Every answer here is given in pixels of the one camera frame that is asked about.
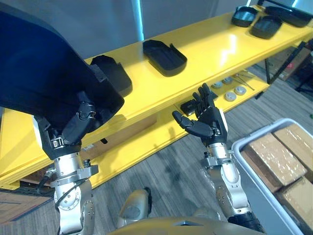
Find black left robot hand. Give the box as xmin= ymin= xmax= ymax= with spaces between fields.
xmin=33 ymin=92 xmax=96 ymax=161

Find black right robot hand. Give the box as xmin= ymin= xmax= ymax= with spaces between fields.
xmin=172 ymin=83 xmax=229 ymax=148

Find large black plastic housing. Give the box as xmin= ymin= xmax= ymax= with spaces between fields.
xmin=0 ymin=3 xmax=125 ymax=126

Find yellow metal shelf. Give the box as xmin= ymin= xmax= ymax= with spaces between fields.
xmin=0 ymin=0 xmax=313 ymax=192

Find small black square part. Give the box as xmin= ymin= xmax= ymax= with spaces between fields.
xmin=180 ymin=101 xmax=197 ymax=117

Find thin metal rods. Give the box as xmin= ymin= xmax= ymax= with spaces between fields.
xmin=231 ymin=70 xmax=256 ymax=91

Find taped cardboard package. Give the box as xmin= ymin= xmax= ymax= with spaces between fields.
xmin=246 ymin=133 xmax=308 ymax=188
xmin=275 ymin=175 xmax=313 ymax=222
xmin=272 ymin=123 xmax=313 ymax=170

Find grey plastic bin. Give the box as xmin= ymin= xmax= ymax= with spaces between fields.
xmin=231 ymin=117 xmax=313 ymax=235

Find silver robot leg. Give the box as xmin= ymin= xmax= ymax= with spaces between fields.
xmin=116 ymin=187 xmax=153 ymax=227

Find printed cardboard box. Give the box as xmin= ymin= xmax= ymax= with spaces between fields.
xmin=268 ymin=46 xmax=313 ymax=80

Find gold robot torso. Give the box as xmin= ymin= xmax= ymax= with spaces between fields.
xmin=107 ymin=216 xmax=265 ymax=235

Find blue light strip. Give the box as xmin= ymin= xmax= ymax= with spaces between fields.
xmin=133 ymin=0 xmax=145 ymax=42

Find long black plastic housing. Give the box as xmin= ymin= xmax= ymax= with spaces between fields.
xmin=265 ymin=5 xmax=313 ymax=28

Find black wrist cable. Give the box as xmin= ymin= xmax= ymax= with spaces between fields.
xmin=36 ymin=170 xmax=61 ymax=222

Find black metal frame stand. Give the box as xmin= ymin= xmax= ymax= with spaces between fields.
xmin=264 ymin=41 xmax=307 ymax=86

